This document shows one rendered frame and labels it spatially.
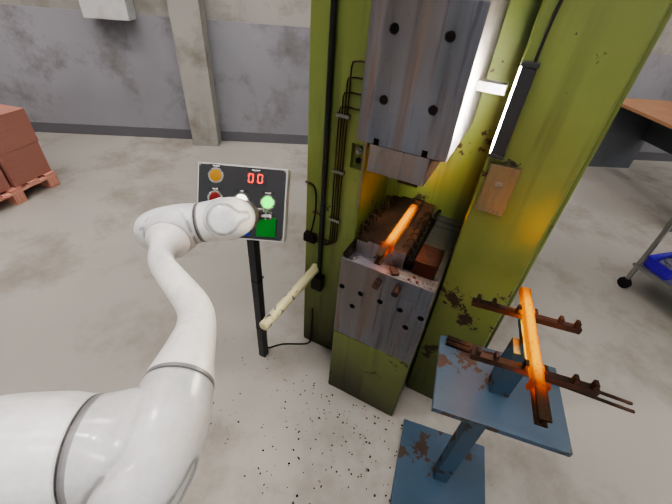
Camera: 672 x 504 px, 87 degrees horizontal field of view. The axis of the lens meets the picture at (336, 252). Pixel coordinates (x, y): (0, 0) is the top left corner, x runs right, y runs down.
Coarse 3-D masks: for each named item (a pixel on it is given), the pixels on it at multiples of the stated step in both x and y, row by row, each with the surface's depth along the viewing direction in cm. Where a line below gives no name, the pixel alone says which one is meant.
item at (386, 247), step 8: (408, 208) 153; (416, 208) 155; (408, 216) 148; (400, 224) 143; (392, 232) 138; (400, 232) 140; (392, 240) 134; (384, 248) 128; (392, 248) 131; (384, 256) 130
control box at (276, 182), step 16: (208, 176) 132; (224, 176) 132; (240, 176) 132; (256, 176) 132; (272, 176) 132; (288, 176) 134; (208, 192) 133; (224, 192) 133; (240, 192) 133; (256, 192) 133; (272, 192) 133; (288, 192) 138; (272, 208) 134; (256, 240) 136; (272, 240) 136
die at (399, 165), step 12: (372, 144) 114; (372, 156) 116; (384, 156) 114; (396, 156) 112; (408, 156) 110; (420, 156) 109; (372, 168) 118; (384, 168) 116; (396, 168) 114; (408, 168) 112; (420, 168) 110; (432, 168) 118; (408, 180) 114; (420, 180) 112
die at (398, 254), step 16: (400, 208) 156; (432, 208) 158; (384, 224) 145; (416, 224) 147; (368, 240) 136; (384, 240) 135; (400, 240) 137; (416, 240) 144; (368, 256) 140; (400, 256) 132
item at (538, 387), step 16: (528, 288) 114; (528, 304) 108; (528, 320) 103; (528, 336) 98; (528, 352) 95; (528, 368) 92; (528, 384) 87; (544, 384) 86; (544, 400) 83; (544, 416) 80
